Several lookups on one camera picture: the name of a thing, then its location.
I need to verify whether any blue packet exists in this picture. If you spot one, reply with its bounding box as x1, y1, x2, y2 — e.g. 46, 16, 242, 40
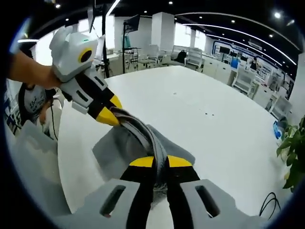
273, 120, 285, 139

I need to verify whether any black display on stand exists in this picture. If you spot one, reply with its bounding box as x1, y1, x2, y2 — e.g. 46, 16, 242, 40
122, 14, 141, 75

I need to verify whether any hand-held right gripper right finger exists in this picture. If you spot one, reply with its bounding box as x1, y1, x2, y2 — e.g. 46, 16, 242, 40
166, 155, 267, 229

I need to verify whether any white low cabinet row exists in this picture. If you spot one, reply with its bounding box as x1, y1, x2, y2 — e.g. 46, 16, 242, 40
203, 57, 234, 80

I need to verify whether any computer monitor on stand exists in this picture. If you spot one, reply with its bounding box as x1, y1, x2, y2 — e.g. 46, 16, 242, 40
87, 7, 96, 34

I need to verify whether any green potted plant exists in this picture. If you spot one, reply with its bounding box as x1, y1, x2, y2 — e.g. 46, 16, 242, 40
276, 116, 305, 193

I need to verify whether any black tripod stand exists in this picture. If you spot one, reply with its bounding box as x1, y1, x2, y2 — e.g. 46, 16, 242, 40
101, 3, 111, 79

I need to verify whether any white office chair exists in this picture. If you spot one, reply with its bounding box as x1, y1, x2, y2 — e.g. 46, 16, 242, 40
187, 47, 206, 72
232, 68, 257, 96
268, 95, 293, 119
140, 45, 163, 69

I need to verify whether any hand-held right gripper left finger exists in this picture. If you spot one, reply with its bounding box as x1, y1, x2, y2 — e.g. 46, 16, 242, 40
54, 156, 155, 229

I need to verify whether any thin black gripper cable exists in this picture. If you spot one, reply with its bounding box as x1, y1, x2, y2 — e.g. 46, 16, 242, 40
47, 95, 60, 142

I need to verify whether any person's grey printed shirt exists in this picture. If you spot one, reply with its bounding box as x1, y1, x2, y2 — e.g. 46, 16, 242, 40
18, 82, 52, 125

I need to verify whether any small grey object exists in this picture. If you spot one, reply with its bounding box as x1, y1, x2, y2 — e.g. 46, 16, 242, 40
278, 116, 289, 130

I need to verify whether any grey towel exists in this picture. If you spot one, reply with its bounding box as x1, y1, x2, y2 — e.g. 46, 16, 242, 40
92, 106, 196, 210

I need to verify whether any person's left hand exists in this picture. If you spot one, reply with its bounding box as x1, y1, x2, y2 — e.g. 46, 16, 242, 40
35, 66, 63, 91

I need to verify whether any white table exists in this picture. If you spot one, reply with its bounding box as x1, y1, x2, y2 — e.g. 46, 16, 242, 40
57, 65, 295, 222

